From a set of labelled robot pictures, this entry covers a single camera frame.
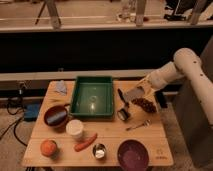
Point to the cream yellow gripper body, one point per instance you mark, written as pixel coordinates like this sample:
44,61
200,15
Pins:
145,83

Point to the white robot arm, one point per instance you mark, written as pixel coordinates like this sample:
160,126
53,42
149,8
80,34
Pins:
185,64

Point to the dark red bowl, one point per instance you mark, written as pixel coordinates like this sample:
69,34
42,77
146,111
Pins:
56,116

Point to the bunch of dark grapes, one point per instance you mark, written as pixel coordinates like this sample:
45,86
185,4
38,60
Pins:
146,105

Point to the silver fork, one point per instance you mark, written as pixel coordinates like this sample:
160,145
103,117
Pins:
145,123

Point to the green plastic tray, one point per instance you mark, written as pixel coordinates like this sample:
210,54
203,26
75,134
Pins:
92,97

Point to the small metal cup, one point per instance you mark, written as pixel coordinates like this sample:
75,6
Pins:
99,151

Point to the white cup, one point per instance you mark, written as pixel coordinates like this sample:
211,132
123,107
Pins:
75,129

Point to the orange carrot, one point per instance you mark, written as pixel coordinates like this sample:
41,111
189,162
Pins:
81,146

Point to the light blue cloth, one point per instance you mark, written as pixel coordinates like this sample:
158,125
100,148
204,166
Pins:
61,87

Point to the orange fruit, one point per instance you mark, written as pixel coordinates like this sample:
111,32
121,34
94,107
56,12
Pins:
48,148

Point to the blue box on floor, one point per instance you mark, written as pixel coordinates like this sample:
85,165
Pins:
31,112

